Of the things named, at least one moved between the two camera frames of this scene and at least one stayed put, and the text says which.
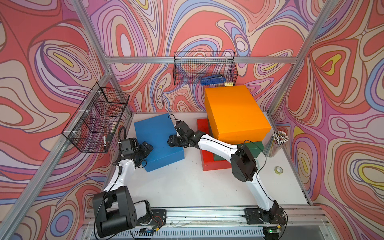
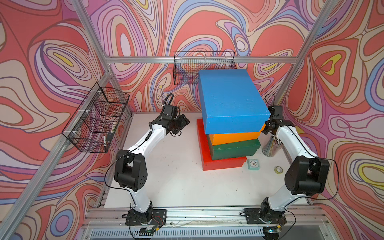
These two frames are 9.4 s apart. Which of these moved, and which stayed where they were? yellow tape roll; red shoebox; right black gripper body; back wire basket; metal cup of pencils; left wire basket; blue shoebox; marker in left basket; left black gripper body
Moved: blue shoebox; right black gripper body; left black gripper body
Stayed: yellow tape roll; marker in left basket; back wire basket; red shoebox; left wire basket; metal cup of pencils
